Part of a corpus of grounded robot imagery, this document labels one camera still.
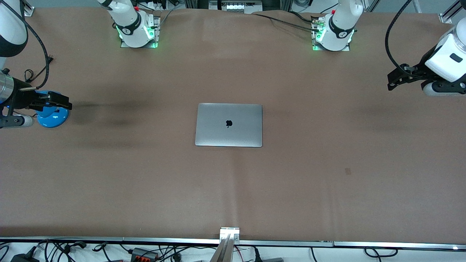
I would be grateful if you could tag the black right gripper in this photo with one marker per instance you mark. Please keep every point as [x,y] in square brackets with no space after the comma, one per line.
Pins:
[22,98]

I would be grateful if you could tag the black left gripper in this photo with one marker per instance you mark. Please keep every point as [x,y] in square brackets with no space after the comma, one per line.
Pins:
[416,72]

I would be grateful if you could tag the grey laptop computer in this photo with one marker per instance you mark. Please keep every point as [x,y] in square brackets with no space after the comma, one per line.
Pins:
[228,125]

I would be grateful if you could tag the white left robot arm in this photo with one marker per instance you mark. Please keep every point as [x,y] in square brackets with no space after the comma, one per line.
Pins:
[446,62]

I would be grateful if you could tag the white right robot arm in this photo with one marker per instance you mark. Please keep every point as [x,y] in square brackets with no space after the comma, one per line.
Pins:
[127,18]

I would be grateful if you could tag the blue desk lamp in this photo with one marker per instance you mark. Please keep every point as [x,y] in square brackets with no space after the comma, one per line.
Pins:
[54,118]

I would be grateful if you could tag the black power adapter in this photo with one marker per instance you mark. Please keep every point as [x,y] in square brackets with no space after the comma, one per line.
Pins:
[23,258]

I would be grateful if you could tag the black orange connector box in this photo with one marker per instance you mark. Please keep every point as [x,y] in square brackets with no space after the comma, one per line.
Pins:
[143,253]

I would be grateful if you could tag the white power strip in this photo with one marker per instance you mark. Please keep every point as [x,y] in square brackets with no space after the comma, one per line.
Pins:
[236,6]

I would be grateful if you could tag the brown table mat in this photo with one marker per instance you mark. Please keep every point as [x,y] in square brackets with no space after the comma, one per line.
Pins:
[233,189]

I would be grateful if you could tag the aluminium corner post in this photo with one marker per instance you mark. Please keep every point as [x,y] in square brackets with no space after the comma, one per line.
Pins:
[449,14]
[30,9]

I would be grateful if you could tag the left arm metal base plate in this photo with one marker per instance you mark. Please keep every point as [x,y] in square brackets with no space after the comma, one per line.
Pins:
[316,46]

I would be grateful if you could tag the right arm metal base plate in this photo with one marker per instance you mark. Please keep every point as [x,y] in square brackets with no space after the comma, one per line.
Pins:
[156,29]

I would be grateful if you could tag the metal table edge rail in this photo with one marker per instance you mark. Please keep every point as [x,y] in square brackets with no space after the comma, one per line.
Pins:
[109,240]

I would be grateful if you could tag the aluminium camera mount beam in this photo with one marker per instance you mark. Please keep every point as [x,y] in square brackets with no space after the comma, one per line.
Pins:
[225,247]

